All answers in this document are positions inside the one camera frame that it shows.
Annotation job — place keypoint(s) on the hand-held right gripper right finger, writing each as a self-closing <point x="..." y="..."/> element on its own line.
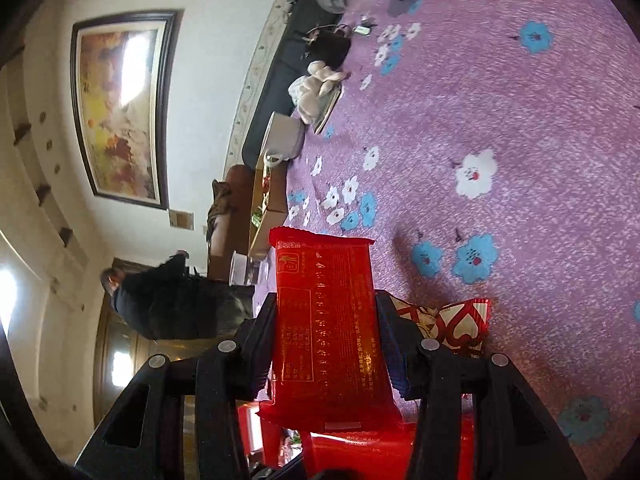
<point x="395" y="365"/>

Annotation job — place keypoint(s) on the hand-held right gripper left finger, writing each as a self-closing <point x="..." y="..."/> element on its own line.
<point x="265" y="355"/>

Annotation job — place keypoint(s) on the pile of wrapped snacks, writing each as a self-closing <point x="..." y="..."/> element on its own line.
<point x="261" y="200"/>

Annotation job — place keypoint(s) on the red heart-print snack packet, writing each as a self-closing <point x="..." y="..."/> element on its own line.
<point x="455" y="327"/>

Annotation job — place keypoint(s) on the small clear glass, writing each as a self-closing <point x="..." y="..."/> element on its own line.
<point x="240" y="267"/>

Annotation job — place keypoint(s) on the red box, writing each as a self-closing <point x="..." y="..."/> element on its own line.
<point x="360" y="452"/>

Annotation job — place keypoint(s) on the brown armchair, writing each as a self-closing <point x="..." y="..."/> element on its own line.
<point x="236" y="225"/>

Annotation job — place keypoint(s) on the cardboard box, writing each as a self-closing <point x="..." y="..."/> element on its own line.
<point x="274" y="215"/>

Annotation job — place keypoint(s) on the brown striped cloth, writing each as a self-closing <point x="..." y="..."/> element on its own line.
<point x="219" y="205"/>

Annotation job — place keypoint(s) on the white mug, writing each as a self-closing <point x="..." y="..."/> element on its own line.
<point x="285" y="132"/>

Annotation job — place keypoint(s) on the grey flat tablet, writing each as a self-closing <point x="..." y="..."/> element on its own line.
<point x="327" y="116"/>

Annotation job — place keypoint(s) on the white crumpled cloth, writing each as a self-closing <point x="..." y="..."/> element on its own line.
<point x="312" y="95"/>

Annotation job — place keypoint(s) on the dark sofa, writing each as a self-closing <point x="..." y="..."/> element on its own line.
<point x="272" y="90"/>

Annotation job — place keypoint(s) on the purple floral tablecloth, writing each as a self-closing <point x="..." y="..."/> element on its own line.
<point x="500" y="110"/>

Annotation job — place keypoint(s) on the black pouch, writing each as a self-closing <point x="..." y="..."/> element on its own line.
<point x="330" y="47"/>

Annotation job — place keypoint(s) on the small white device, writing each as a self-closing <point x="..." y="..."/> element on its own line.
<point x="361" y="30"/>

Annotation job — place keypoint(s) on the wall switch plate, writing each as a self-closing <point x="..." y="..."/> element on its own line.
<point x="181" y="220"/>

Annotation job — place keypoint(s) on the dark wall shelf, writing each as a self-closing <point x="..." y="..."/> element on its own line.
<point x="65" y="236"/>
<point x="43" y="193"/>

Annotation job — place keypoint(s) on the framed wall painting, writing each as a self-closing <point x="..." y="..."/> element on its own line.
<point x="115" y="125"/>

